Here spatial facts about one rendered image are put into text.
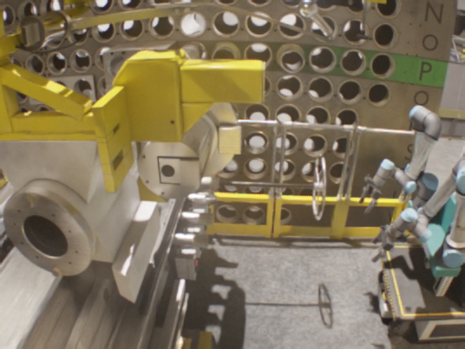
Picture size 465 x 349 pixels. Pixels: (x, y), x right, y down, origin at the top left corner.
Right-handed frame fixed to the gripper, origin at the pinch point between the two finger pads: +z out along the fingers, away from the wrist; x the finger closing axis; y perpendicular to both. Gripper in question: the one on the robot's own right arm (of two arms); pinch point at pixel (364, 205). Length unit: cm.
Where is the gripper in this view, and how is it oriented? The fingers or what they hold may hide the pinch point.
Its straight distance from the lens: 229.4
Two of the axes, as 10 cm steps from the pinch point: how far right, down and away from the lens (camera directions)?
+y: 9.2, 3.7, 1.6
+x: 0.0, -3.9, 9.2
